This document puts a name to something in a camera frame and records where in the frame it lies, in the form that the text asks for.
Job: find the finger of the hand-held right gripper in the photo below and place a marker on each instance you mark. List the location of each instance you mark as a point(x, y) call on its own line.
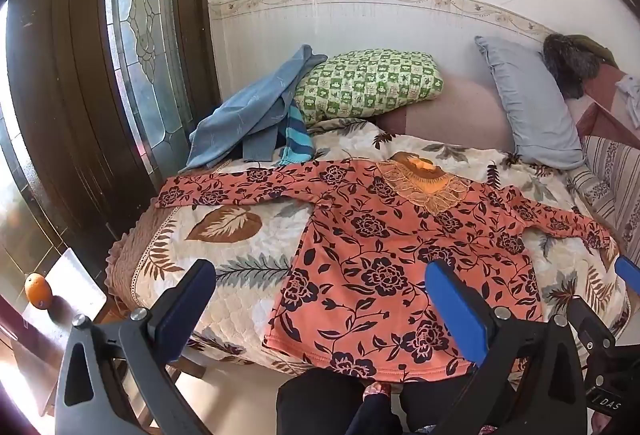
point(592, 325)
point(628, 271)

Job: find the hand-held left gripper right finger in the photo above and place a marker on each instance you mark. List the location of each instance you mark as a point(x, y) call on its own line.
point(452, 310)

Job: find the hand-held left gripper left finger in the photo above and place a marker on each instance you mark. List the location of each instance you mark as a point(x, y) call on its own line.
point(192, 285)

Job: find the orange floral shirt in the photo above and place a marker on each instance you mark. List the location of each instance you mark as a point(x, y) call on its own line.
point(375, 265)

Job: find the leaf-patterned plush blanket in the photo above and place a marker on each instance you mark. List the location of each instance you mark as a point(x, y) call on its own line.
point(225, 260)

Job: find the striped floral cushion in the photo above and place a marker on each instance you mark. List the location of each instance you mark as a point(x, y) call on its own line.
point(610, 175)

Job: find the orange fruit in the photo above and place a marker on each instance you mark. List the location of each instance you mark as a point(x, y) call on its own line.
point(38, 290)

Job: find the person's dark pants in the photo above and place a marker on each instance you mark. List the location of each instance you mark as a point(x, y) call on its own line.
point(320, 405)

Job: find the pink brown patchwork cover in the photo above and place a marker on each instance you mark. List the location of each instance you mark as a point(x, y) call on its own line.
point(600, 110)

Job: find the blue-grey garment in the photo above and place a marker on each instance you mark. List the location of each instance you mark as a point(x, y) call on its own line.
point(240, 115)

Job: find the blue striped garment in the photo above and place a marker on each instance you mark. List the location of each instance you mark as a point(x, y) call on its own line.
point(297, 140)

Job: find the crumpled white cloth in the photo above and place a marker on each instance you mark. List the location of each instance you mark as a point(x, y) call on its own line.
point(631, 90)

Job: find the grey-blue pillow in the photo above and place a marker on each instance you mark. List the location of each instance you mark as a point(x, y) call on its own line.
point(530, 105)

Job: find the pink bolster cushion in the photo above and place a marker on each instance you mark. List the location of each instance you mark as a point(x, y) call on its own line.
point(450, 110)

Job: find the dark wooden door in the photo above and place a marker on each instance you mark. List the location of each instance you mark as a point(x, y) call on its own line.
point(65, 90)

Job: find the green checked pillow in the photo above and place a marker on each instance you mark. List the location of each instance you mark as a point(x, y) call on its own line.
point(365, 82)

